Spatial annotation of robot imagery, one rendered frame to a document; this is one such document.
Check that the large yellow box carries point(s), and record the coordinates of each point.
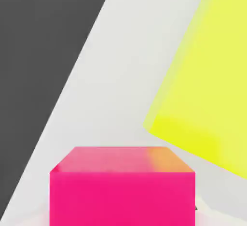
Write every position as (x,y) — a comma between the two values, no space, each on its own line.
(208,79)

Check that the small pink cube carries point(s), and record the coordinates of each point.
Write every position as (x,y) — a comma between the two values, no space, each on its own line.
(121,197)

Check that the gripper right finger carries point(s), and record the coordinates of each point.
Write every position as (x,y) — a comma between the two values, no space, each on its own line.
(204,217)

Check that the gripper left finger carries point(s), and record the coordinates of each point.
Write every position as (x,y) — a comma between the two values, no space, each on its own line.
(39,217)

